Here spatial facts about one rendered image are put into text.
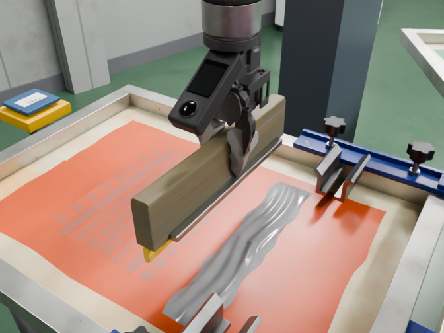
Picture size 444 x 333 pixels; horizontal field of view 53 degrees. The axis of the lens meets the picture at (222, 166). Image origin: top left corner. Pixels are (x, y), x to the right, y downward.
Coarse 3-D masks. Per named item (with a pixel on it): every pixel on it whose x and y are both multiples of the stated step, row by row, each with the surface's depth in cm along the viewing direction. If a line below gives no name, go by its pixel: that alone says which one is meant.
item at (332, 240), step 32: (128, 128) 103; (96, 160) 92; (128, 160) 92; (256, 192) 84; (224, 224) 76; (288, 224) 76; (320, 224) 76; (352, 224) 76; (288, 256) 70; (320, 256) 70; (352, 256) 70
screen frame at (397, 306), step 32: (128, 96) 110; (160, 96) 108; (64, 128) 96; (0, 160) 86; (32, 160) 91; (320, 160) 88; (384, 192) 83; (416, 192) 80; (416, 224) 71; (416, 256) 66; (0, 288) 61; (32, 288) 61; (416, 288) 61; (32, 320) 59; (64, 320) 57; (384, 320) 57
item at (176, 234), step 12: (276, 144) 75; (264, 156) 72; (252, 168) 70; (228, 180) 66; (240, 180) 67; (216, 192) 64; (228, 192) 65; (204, 204) 62; (216, 204) 63; (192, 216) 59; (204, 216) 61; (180, 228) 57; (192, 228) 59
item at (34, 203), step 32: (64, 160) 92; (32, 192) 84; (64, 192) 84; (0, 224) 76; (32, 224) 76; (64, 256) 70; (96, 256) 70; (192, 256) 70; (96, 288) 65; (128, 288) 65; (160, 288) 65; (256, 288) 65; (288, 288) 65; (320, 288) 65; (160, 320) 61; (288, 320) 61; (320, 320) 61
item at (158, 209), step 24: (264, 120) 71; (216, 144) 62; (264, 144) 74; (192, 168) 58; (216, 168) 62; (144, 192) 53; (168, 192) 54; (192, 192) 59; (144, 216) 52; (168, 216) 55; (144, 240) 55
